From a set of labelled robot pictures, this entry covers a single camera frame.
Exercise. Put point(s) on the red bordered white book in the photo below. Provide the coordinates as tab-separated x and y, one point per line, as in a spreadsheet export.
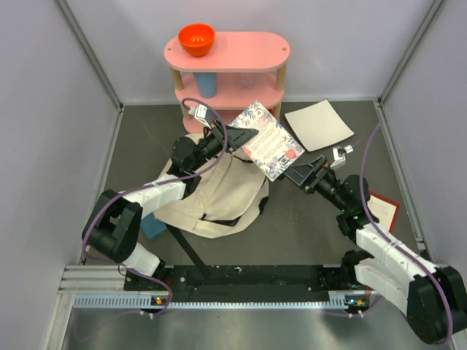
385	209

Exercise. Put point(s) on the blue cup middle shelf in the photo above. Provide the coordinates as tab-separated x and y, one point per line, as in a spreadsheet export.
206	83

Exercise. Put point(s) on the clear glass cup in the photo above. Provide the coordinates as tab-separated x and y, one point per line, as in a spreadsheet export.
246	80

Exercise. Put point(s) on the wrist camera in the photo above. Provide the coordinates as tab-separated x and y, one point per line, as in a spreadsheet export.
340	156
203	115

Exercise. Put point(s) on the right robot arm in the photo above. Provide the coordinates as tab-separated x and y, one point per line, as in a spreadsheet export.
431	297

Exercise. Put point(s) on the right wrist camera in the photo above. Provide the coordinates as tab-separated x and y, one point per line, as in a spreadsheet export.
340	156

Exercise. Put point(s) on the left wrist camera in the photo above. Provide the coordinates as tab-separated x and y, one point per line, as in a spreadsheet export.
203	115

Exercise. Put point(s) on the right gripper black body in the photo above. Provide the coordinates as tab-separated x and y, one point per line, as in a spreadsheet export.
325	184

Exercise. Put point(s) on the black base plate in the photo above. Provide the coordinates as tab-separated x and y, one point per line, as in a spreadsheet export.
261	284

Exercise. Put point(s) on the orange bowl on top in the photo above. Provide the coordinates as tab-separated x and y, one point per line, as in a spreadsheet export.
197	39

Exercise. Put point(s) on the teal blue small book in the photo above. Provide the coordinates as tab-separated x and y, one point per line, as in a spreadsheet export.
152	227

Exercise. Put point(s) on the white square plate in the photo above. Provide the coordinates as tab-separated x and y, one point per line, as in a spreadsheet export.
318	126

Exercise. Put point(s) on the aluminium frame post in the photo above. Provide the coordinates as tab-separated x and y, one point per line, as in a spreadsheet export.
429	19

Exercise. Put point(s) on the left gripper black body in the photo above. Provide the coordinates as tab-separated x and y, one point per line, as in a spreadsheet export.
213	142

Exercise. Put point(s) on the pink three-tier shelf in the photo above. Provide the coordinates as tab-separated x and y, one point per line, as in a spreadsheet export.
263	54

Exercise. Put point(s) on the beige canvas backpack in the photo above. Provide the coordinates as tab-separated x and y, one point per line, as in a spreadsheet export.
228	199

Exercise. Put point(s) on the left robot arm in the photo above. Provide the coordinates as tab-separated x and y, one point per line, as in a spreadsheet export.
113	227

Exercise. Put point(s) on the floral paperback book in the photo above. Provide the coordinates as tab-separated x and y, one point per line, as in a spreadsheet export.
273	149

